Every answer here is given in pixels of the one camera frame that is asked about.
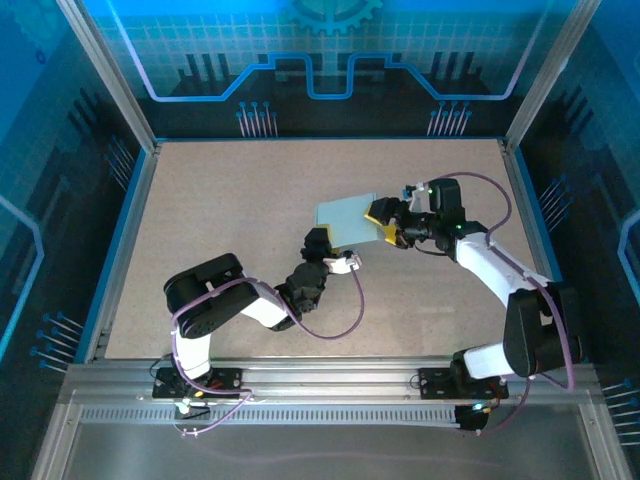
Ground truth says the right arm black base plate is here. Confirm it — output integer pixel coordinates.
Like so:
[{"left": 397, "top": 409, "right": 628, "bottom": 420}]
[{"left": 417, "top": 367, "right": 511, "bottom": 401}]

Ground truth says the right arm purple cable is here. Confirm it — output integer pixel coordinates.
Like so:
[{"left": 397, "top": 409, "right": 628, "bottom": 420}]
[{"left": 422, "top": 172, "right": 576, "bottom": 437}]

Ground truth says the aluminium corner post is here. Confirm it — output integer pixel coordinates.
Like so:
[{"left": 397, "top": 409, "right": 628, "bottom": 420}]
[
  {"left": 502, "top": 0, "right": 604, "bottom": 154},
  {"left": 54, "top": 0, "right": 160, "bottom": 154}
]

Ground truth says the grey metal plate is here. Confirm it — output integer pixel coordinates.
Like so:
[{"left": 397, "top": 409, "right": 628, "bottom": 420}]
[{"left": 29, "top": 389, "right": 634, "bottom": 480}]

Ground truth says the slotted metal cable duct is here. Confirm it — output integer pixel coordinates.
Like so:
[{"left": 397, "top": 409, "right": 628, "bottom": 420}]
[{"left": 77, "top": 407, "right": 464, "bottom": 425}]

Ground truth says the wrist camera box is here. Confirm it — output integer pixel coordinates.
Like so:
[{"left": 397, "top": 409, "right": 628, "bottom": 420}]
[
  {"left": 322, "top": 251, "right": 363, "bottom": 276},
  {"left": 401, "top": 182, "right": 432, "bottom": 212}
]

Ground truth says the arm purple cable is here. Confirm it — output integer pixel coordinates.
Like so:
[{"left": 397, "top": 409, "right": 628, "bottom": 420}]
[
  {"left": 422, "top": 172, "right": 576, "bottom": 437},
  {"left": 170, "top": 264, "right": 366, "bottom": 439}
]

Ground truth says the aluminium side rail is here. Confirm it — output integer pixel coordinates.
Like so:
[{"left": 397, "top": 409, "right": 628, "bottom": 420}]
[
  {"left": 499, "top": 139, "right": 576, "bottom": 362},
  {"left": 82, "top": 142, "right": 161, "bottom": 364}
]

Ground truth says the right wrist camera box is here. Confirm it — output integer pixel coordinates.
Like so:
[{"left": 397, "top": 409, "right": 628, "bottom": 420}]
[{"left": 401, "top": 182, "right": 432, "bottom": 212}]

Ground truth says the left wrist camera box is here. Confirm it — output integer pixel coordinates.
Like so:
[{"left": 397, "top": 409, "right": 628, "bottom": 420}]
[{"left": 322, "top": 251, "right": 363, "bottom": 276}]

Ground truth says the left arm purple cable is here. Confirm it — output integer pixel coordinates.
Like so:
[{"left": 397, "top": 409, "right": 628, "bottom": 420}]
[{"left": 170, "top": 264, "right": 366, "bottom": 439}]

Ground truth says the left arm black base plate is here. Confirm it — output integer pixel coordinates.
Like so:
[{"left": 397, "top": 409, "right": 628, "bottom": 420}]
[{"left": 152, "top": 367, "right": 246, "bottom": 401}]

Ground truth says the aluminium cross beam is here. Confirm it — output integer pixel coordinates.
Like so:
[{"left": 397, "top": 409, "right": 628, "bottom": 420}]
[{"left": 59, "top": 355, "right": 601, "bottom": 401}]

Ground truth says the light blue paper box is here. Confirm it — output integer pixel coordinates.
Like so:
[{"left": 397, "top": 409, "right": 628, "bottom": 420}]
[{"left": 314, "top": 192, "right": 385, "bottom": 250}]

